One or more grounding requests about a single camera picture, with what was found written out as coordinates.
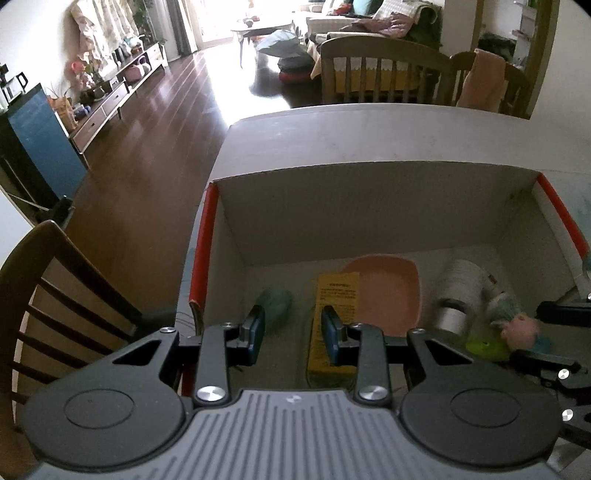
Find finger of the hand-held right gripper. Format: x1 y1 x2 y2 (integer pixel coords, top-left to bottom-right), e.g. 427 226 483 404
538 292 591 330
509 348 591 440

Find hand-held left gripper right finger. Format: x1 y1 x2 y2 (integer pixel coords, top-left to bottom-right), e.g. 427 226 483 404
321 305 523 409

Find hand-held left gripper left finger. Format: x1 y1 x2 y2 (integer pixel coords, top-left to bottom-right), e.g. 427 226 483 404
111 305 266 409

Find green-lidded spice jar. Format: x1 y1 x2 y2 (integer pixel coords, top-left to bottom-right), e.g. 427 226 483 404
255 287 294 334

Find small yellow carton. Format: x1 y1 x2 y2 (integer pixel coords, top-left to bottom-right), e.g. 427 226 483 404
305 271 362 387

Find pink pig toy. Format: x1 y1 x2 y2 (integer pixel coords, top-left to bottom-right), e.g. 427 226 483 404
501 314 541 347

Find green and orange toy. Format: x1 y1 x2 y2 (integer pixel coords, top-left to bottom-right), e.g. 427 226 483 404
465 339 511 363

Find pink heart-shaped bowl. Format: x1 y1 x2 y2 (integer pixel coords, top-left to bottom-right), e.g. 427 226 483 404
342 255 424 338

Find small white bottle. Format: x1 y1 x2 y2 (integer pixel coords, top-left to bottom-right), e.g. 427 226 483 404
436 258 493 336

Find red cardboard box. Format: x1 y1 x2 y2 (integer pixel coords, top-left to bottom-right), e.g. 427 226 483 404
178 159 591 402

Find dark wooden slatted chair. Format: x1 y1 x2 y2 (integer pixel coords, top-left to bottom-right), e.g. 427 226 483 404
0 220 179 419

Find wooden dining chair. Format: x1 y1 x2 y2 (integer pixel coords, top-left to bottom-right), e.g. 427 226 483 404
320 37 454 107
450 48 532 119

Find beige towel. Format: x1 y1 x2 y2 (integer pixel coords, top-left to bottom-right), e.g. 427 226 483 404
457 48 507 112

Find dark round floor cushion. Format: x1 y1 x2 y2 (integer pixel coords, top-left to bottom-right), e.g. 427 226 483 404
278 58 313 84

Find wooden television cabinet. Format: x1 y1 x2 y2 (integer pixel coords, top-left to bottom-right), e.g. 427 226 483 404
69 41 167 156

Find blue-grey floor cushion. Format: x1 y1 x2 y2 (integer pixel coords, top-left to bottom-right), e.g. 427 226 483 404
256 30 308 61

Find black cabinet blue panel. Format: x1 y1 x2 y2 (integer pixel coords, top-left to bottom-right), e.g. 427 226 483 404
0 83 89 209

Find white coffee table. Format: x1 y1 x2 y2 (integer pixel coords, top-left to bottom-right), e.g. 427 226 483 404
231 16 297 70

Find pink artificial flowers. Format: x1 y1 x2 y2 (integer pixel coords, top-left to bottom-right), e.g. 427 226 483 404
69 58 100 89

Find grey sofa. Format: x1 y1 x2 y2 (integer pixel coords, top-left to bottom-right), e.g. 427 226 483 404
305 0 444 52

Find reddish sofa blanket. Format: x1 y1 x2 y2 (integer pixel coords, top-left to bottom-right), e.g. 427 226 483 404
342 11 416 38

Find grey curtain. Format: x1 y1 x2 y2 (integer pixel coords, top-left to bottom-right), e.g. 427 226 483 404
166 0 190 56

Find green potted plant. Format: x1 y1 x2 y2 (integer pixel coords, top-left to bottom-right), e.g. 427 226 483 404
134 0 160 45

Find black kettle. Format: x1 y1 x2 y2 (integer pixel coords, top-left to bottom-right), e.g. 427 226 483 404
0 65 29 105

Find floral cloth covered television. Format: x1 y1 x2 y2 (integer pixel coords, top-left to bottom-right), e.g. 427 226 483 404
71 0 144 61

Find wooden door frame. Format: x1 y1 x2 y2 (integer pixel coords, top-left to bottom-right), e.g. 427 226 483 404
529 0 560 121

